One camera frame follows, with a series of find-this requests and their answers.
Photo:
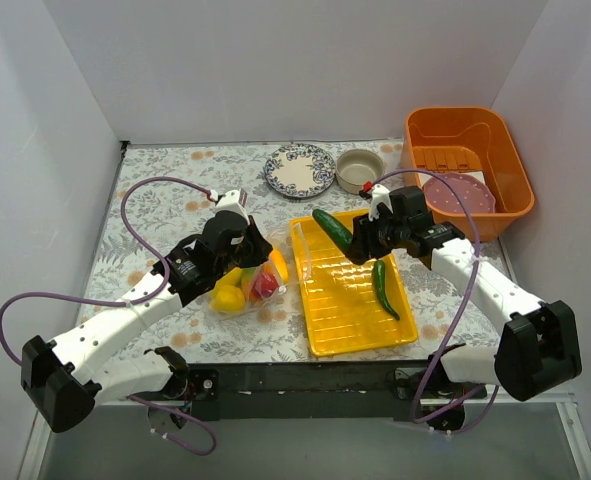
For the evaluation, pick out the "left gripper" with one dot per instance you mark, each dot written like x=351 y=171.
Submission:
x=257 y=245

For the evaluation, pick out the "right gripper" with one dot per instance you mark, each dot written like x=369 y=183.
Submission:
x=361 y=240

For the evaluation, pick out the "green cucumber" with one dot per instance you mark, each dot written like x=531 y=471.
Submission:
x=340 y=235

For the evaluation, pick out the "green red mango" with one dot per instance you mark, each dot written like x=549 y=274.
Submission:
x=247 y=281

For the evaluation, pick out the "green chili pepper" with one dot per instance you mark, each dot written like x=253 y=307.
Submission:
x=379 y=284

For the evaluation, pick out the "red pomegranate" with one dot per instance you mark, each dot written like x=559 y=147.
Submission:
x=265 y=285

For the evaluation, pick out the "clear zip top bag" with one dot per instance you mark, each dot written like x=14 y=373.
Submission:
x=284 y=240

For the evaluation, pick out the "yellow pear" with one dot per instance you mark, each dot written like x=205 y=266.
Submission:
x=228 y=299

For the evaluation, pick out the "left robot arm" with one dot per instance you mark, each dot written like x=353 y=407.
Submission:
x=67 y=377

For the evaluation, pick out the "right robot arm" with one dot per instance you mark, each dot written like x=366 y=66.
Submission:
x=538 y=347

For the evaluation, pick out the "beige ceramic bowl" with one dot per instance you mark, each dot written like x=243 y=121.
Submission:
x=355 y=167

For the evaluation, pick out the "yellow plastic tray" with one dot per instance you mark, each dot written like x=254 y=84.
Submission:
x=341 y=308

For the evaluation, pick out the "floral tablecloth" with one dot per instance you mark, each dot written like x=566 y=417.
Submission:
x=157 y=202

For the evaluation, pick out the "blue floral plate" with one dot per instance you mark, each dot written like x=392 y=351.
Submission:
x=300 y=171

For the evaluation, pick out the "pink dotted plate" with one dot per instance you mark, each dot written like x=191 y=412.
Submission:
x=462 y=189

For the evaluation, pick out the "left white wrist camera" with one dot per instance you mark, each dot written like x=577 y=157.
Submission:
x=233 y=201

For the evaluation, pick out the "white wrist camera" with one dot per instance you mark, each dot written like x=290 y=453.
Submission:
x=233 y=201
x=379 y=200

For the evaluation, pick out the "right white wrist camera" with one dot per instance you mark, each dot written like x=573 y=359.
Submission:
x=379 y=200

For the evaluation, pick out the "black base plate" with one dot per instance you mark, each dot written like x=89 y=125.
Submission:
x=299 y=390

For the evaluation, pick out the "aluminium rail frame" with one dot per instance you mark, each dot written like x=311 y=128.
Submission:
x=505 y=439

